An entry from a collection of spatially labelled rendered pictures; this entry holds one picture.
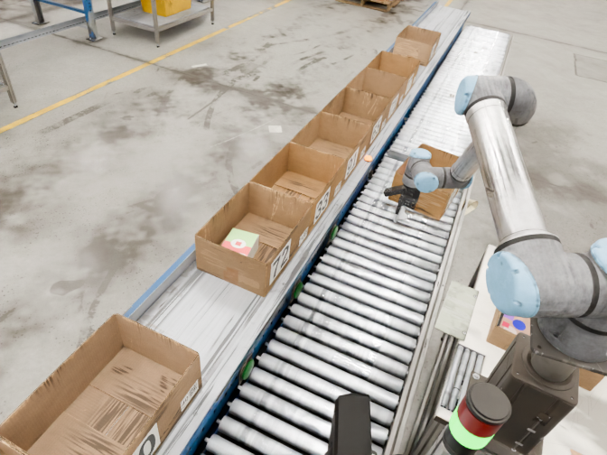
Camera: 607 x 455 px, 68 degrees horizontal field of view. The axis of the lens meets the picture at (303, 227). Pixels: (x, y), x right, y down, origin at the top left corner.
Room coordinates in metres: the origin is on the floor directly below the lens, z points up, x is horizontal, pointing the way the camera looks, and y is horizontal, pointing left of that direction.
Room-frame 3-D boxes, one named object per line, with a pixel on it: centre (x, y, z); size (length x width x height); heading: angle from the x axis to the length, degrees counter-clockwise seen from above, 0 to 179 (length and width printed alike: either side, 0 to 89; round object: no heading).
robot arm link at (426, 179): (1.62, -0.49, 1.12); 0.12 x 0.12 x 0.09; 7
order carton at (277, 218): (1.28, 0.18, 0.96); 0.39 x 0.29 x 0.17; 161
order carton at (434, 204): (2.06, -0.64, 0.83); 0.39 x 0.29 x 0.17; 153
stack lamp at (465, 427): (0.29, -0.24, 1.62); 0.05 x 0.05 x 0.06
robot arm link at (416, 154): (1.73, -0.46, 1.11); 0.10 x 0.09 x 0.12; 7
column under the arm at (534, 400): (0.78, -0.74, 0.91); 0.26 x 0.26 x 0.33; 67
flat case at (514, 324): (1.19, -0.90, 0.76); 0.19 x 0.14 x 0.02; 152
